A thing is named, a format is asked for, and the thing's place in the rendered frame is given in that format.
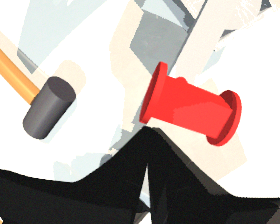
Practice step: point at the hammer with grey head and wooden handle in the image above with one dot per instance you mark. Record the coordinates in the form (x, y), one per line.
(47, 104)

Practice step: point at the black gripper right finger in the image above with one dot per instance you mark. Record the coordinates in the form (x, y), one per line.
(181, 193)

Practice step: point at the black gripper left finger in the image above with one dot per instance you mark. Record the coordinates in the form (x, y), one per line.
(108, 195)

